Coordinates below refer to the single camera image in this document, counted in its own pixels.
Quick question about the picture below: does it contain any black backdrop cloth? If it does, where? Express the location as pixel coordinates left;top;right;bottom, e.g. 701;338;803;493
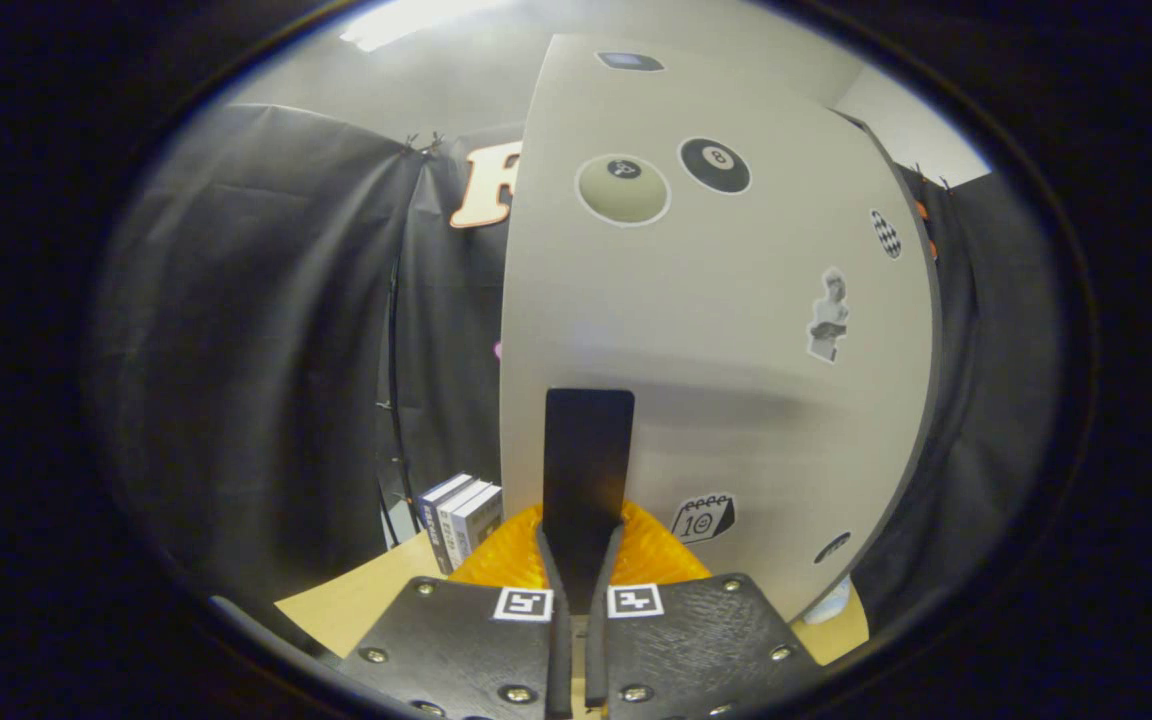
86;100;1067;621

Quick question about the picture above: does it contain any white cabinet door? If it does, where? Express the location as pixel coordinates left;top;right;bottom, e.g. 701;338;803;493
498;33;942;623

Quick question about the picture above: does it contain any black door handle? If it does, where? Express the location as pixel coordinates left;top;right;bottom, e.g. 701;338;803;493
541;388;637;613

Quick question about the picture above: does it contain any white spine book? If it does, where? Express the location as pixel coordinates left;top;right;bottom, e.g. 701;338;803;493
436;480;492;576

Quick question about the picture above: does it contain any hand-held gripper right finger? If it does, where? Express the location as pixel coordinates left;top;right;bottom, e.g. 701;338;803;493
584;500;827;720

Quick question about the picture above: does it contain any small white rounded object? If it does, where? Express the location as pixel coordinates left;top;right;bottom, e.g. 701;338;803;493
804;575;852;626

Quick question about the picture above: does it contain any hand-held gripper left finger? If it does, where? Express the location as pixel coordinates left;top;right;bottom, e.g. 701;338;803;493
336;503;577;720

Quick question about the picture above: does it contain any dark blue book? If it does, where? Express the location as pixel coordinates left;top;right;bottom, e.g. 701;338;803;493
418;472;474;573

